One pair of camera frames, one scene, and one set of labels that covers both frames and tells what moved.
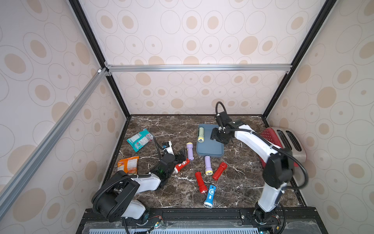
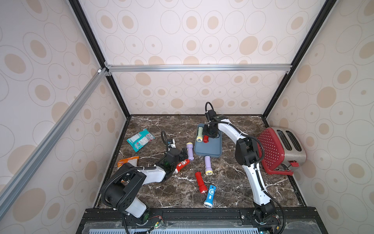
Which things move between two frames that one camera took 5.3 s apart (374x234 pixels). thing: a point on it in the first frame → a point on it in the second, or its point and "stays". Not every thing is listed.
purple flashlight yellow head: [190, 146] stays
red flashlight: [223, 166] → [205, 139]
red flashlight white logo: [178, 167] stays
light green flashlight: [201, 134] stays
